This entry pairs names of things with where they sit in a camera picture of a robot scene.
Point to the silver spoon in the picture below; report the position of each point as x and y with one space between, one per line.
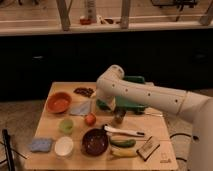
151 114

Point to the red orange apple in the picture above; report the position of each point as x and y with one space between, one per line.
90 119

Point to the green plastic cup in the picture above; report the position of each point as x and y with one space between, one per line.
66 126

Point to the white bottle on shelf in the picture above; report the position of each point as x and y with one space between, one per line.
90 10

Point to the red object on shelf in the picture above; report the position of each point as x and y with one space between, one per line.
84 21

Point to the grey blue cloth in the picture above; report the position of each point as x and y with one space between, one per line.
81 109

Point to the black tripod stand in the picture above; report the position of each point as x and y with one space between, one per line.
8 151

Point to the dark red bowl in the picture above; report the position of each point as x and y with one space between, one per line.
95 142

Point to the dark grapes bunch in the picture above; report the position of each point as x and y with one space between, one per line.
86 92

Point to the yellow banana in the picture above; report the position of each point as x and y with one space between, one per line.
123 152

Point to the orange bowl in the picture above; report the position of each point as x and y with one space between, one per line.
58 102

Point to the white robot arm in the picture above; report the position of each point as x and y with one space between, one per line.
194 108

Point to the small dark metal cup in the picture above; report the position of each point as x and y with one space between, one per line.
119 115

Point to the white handled knife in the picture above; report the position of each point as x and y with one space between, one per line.
123 131

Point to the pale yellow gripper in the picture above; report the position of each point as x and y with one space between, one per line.
111 104

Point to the green cucumber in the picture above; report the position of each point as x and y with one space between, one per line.
123 143

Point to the green plastic tray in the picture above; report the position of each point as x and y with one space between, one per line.
125 104

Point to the white paper cup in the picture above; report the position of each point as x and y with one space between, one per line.
64 146

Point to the blue sponge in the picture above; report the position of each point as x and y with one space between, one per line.
41 145

